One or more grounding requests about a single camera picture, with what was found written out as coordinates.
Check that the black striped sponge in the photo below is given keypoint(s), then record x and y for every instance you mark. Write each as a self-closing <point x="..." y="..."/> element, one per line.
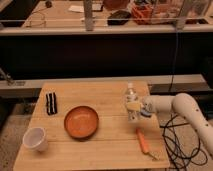
<point x="51" y="103"/>

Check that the grey metal post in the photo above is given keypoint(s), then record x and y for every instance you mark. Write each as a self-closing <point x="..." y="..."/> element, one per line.
<point x="88" y="14"/>

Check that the orange handled utensil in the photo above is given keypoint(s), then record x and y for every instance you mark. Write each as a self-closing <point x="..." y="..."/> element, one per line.
<point x="144" y="145"/>

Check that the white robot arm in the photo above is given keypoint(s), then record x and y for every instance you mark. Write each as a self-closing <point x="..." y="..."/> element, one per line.
<point x="182" y="104"/>

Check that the white cup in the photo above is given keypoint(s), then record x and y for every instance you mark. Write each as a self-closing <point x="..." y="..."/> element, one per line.
<point x="35" y="139"/>

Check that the clear plastic bottle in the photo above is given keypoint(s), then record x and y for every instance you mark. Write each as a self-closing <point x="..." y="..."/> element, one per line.
<point x="131" y="96"/>

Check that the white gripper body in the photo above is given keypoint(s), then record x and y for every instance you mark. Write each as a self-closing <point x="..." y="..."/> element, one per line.
<point x="149" y="104"/>

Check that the blue cloth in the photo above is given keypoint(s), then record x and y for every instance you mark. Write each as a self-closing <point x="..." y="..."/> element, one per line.
<point x="145" y="113"/>

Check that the orange crate on counter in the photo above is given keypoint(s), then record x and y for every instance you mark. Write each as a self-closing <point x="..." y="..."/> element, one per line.
<point x="142" y="14"/>

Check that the orange bowl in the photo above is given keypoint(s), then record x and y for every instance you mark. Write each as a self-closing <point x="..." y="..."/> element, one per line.
<point x="81" y="122"/>

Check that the black tray on counter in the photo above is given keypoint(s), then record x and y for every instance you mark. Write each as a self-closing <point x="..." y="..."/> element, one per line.
<point x="119" y="17"/>

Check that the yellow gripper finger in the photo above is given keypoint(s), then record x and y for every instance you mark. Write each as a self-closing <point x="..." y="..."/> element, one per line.
<point x="135" y="106"/>

